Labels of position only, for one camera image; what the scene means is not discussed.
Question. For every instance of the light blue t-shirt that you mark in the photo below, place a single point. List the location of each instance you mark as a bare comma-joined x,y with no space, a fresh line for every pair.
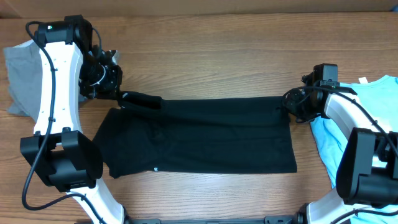
379,99

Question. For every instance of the black t-shirt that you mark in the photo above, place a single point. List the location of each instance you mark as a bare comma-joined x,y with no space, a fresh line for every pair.
220,136

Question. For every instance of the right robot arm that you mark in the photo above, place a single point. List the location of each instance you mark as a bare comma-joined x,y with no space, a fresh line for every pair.
366,179

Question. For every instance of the folded grey shorts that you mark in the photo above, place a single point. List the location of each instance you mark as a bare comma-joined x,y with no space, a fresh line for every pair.
24,72

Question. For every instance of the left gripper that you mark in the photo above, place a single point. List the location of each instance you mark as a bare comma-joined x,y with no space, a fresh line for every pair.
110,91

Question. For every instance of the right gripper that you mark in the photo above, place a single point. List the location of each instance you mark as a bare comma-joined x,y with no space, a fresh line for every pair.
289,105

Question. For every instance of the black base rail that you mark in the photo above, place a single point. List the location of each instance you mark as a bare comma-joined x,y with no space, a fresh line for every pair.
285,219

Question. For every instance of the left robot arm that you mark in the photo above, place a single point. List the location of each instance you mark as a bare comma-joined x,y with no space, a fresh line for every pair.
58,152

